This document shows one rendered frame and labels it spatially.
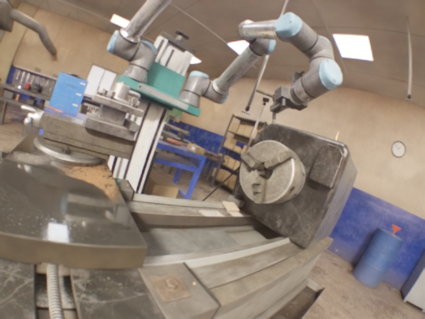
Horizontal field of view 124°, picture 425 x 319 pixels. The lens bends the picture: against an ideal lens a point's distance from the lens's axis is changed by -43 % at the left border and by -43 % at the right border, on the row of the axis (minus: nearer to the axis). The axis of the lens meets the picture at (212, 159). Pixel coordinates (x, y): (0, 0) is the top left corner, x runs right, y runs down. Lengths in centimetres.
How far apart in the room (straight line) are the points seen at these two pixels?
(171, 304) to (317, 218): 70
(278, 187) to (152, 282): 54
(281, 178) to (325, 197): 24
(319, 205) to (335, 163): 19
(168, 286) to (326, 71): 65
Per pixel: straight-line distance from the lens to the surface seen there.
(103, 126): 60
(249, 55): 127
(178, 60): 170
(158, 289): 34
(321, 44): 71
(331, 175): 82
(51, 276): 34
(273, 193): 73
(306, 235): 90
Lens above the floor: 113
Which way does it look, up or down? 6 degrees down
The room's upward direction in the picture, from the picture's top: 22 degrees clockwise
